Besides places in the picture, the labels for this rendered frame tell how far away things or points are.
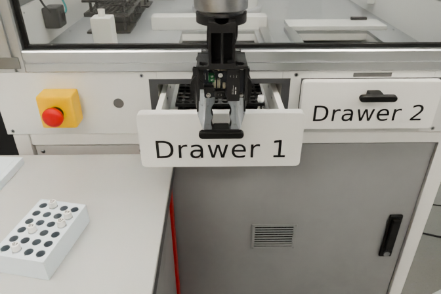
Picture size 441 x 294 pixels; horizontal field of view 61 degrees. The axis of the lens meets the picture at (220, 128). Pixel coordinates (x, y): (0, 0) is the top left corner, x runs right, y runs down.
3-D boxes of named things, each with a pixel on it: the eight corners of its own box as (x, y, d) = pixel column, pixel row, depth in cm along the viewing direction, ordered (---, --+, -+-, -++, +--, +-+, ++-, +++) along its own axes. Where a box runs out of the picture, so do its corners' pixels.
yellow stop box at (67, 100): (76, 130, 77) (69, 98, 74) (41, 130, 77) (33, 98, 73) (84, 118, 82) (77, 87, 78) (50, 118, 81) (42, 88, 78)
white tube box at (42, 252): (48, 280, 54) (42, 262, 53) (-3, 272, 56) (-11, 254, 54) (90, 221, 65) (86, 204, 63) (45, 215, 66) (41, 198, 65)
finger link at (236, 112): (231, 153, 60) (224, 101, 55) (230, 134, 65) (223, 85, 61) (251, 150, 60) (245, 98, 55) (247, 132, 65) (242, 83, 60)
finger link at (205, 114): (192, 151, 60) (198, 98, 55) (193, 132, 65) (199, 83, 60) (212, 153, 60) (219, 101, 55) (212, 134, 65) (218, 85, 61)
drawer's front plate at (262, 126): (299, 166, 70) (306, 113, 64) (142, 167, 69) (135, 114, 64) (297, 161, 71) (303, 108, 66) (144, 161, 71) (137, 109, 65)
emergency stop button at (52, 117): (63, 128, 74) (59, 110, 72) (42, 128, 74) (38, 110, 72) (68, 121, 77) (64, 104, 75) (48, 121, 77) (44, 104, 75)
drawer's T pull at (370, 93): (397, 102, 75) (398, 96, 74) (359, 102, 75) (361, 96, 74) (390, 94, 78) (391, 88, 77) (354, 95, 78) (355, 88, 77)
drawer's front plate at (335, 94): (430, 128, 82) (445, 81, 77) (298, 129, 82) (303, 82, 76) (426, 124, 83) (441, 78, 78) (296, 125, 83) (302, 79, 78)
